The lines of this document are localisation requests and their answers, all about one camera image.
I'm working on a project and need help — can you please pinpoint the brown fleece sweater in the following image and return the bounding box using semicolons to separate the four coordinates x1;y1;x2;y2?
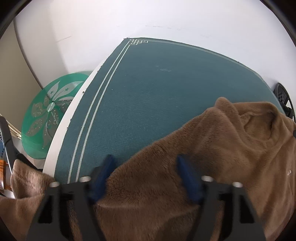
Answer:
1;97;295;240

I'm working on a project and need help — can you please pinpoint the white round table edge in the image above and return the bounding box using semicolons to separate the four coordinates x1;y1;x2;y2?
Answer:
43;62;103;177

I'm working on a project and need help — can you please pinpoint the black chair at left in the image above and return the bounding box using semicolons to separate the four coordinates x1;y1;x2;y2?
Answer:
0;116;28;197

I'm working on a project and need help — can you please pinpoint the green flower pattern disc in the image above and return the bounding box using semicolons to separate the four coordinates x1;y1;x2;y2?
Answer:
21;72;90;159

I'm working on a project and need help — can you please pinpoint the teal table mat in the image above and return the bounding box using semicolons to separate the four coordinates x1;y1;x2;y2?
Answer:
54;38;280;184

